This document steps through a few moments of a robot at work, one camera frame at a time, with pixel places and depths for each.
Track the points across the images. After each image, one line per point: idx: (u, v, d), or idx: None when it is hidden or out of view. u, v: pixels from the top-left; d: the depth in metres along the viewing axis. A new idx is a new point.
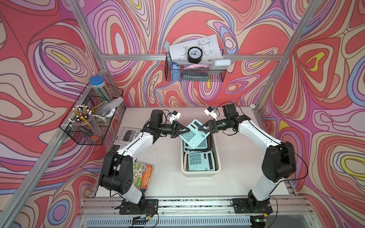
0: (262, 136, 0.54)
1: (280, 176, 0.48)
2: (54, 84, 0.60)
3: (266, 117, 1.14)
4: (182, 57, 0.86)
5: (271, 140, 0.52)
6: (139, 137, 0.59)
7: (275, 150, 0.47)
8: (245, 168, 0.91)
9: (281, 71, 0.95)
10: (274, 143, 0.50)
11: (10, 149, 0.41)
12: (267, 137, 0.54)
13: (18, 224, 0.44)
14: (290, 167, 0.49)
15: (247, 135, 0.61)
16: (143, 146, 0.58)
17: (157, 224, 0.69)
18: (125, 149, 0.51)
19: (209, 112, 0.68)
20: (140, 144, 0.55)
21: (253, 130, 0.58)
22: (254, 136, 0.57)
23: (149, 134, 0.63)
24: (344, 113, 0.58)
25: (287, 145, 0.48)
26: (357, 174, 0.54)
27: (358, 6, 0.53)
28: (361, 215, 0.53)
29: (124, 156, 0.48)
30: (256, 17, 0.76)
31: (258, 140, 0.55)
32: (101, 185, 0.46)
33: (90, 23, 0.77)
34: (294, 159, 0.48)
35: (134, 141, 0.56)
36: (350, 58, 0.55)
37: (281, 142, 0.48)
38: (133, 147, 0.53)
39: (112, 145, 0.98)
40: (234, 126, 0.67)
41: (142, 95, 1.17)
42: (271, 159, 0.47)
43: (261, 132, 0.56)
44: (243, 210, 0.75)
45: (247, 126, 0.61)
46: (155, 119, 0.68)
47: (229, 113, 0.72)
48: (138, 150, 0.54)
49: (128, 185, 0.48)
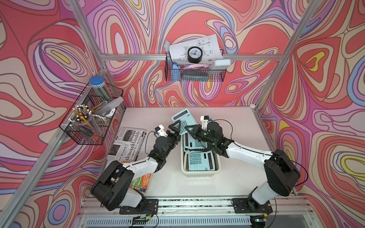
0: (252, 153, 0.53)
1: (291, 187, 0.44)
2: (53, 83, 0.60)
3: (266, 116, 1.13)
4: (182, 56, 0.86)
5: (263, 154, 0.51)
6: (145, 160, 0.61)
7: (271, 164, 0.46)
8: (245, 168, 0.92)
9: (281, 70, 0.95)
10: (267, 156, 0.49)
11: (10, 149, 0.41)
12: (257, 153, 0.53)
13: (18, 224, 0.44)
14: (294, 174, 0.47)
15: (238, 156, 0.59)
16: (147, 169, 0.58)
17: (157, 224, 0.69)
18: (129, 165, 0.51)
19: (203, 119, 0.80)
20: (145, 166, 0.56)
21: (242, 151, 0.57)
22: (245, 156, 0.55)
23: (155, 161, 0.63)
24: (344, 113, 0.58)
25: (279, 154, 0.48)
26: (357, 174, 0.54)
27: (358, 6, 0.53)
28: (361, 215, 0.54)
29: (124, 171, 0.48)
30: (256, 17, 0.76)
31: (250, 158, 0.53)
32: (91, 192, 0.44)
33: (90, 24, 0.78)
34: (291, 163, 0.47)
35: (140, 161, 0.58)
36: (350, 58, 0.55)
37: (272, 153, 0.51)
38: (137, 166, 0.53)
39: (112, 145, 0.98)
40: (222, 153, 0.64)
41: (142, 95, 1.17)
42: (273, 174, 0.44)
43: (249, 150, 0.55)
44: (243, 210, 0.75)
45: (235, 149, 0.60)
46: (163, 149, 0.64)
47: (217, 137, 0.64)
48: (140, 171, 0.54)
49: (116, 203, 0.44)
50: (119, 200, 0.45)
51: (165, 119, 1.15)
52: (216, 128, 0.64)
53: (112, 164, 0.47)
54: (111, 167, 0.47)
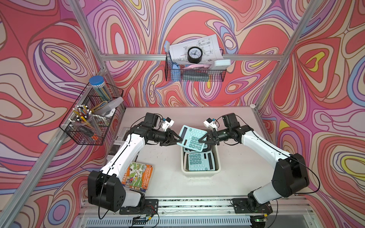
0: (269, 148, 0.51)
1: (293, 192, 0.44)
2: (54, 84, 0.60)
3: (266, 116, 1.13)
4: (182, 57, 0.86)
5: (280, 152, 0.49)
6: (127, 145, 0.51)
7: (286, 164, 0.44)
8: (245, 168, 0.92)
9: (281, 70, 0.95)
10: (283, 156, 0.47)
11: (10, 149, 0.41)
12: (274, 149, 0.50)
13: (18, 224, 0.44)
14: (302, 181, 0.45)
15: (252, 146, 0.57)
16: (134, 154, 0.52)
17: (157, 224, 0.69)
18: (110, 167, 0.44)
19: (209, 123, 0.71)
20: (129, 154, 0.49)
21: (257, 142, 0.55)
22: (260, 148, 0.53)
23: (139, 137, 0.54)
24: (344, 113, 0.58)
25: (296, 157, 0.45)
26: (357, 174, 0.54)
27: (358, 6, 0.53)
28: (361, 215, 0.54)
29: (110, 176, 0.42)
30: (256, 17, 0.76)
31: (264, 152, 0.52)
32: (91, 203, 0.43)
33: (90, 23, 0.77)
34: (306, 170, 0.45)
35: (121, 153, 0.48)
36: (350, 59, 0.55)
37: (290, 155, 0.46)
38: (120, 162, 0.46)
39: (112, 145, 0.98)
40: (236, 137, 0.63)
41: (142, 95, 1.17)
42: (283, 174, 0.44)
43: (266, 144, 0.53)
44: (243, 210, 0.75)
45: (251, 137, 0.58)
46: (148, 119, 0.63)
47: (230, 123, 0.69)
48: (128, 162, 0.49)
49: (119, 203, 0.44)
50: (121, 197, 0.45)
51: None
52: (228, 114, 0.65)
53: (91, 175, 0.42)
54: (91, 176, 0.41)
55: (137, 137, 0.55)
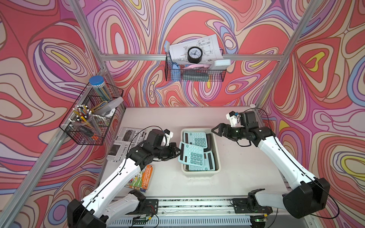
0: (291, 166, 0.45)
1: (305, 213, 0.40)
2: (54, 84, 0.60)
3: (266, 116, 1.13)
4: (182, 56, 0.86)
5: (303, 173, 0.43)
6: (117, 173, 0.47)
7: (308, 189, 0.39)
8: (246, 168, 0.92)
9: (281, 71, 0.95)
10: (307, 178, 0.42)
11: (10, 149, 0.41)
12: (297, 167, 0.44)
13: (18, 224, 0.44)
14: (319, 205, 0.42)
15: (271, 156, 0.51)
16: (124, 183, 0.47)
17: (158, 224, 0.69)
18: (91, 200, 0.41)
19: (229, 117, 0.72)
20: (116, 184, 0.44)
21: (279, 154, 0.48)
22: (280, 161, 0.47)
23: (133, 165, 0.49)
24: (344, 113, 0.58)
25: (321, 183, 0.40)
26: (357, 174, 0.54)
27: (358, 6, 0.53)
28: (361, 215, 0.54)
29: (87, 212, 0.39)
30: (256, 17, 0.76)
31: (285, 168, 0.46)
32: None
33: (90, 24, 0.78)
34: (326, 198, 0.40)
35: (109, 182, 0.45)
36: (350, 59, 0.55)
37: (315, 178, 0.41)
38: (104, 194, 0.42)
39: (112, 145, 0.98)
40: (254, 139, 0.56)
41: (142, 95, 1.17)
42: (300, 196, 0.40)
43: (289, 160, 0.46)
44: (243, 210, 0.75)
45: (273, 148, 0.50)
46: (151, 139, 0.56)
47: (248, 122, 0.61)
48: (115, 192, 0.45)
49: None
50: None
51: (165, 120, 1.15)
52: (247, 113, 0.60)
53: (72, 203, 0.39)
54: (71, 206, 0.39)
55: (131, 163, 0.49)
